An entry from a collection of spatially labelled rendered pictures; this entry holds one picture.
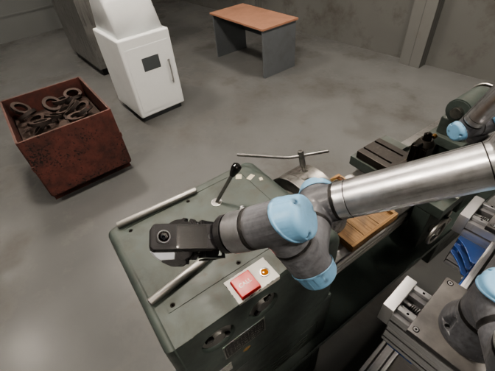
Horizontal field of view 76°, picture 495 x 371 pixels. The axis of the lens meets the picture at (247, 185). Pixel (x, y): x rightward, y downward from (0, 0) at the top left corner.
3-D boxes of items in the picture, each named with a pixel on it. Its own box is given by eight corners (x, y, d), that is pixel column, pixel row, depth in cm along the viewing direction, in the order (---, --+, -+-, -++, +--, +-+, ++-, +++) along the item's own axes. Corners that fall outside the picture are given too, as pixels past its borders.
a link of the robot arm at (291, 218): (318, 254, 48) (291, 217, 44) (259, 263, 54) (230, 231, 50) (323, 215, 53) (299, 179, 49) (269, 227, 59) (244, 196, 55)
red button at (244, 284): (242, 301, 82) (241, 297, 81) (230, 285, 86) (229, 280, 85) (261, 288, 85) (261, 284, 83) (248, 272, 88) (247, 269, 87)
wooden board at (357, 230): (351, 252, 135) (353, 247, 132) (295, 205, 158) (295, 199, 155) (396, 218, 147) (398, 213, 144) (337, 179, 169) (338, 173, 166)
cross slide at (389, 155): (429, 201, 145) (433, 194, 142) (356, 157, 172) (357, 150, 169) (452, 184, 152) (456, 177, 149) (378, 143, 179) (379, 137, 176)
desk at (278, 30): (245, 46, 561) (242, 3, 515) (296, 65, 485) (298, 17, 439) (215, 57, 535) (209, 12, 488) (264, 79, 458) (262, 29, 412)
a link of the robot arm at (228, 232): (238, 249, 50) (234, 200, 53) (216, 253, 53) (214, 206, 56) (264, 251, 56) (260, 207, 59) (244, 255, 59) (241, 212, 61)
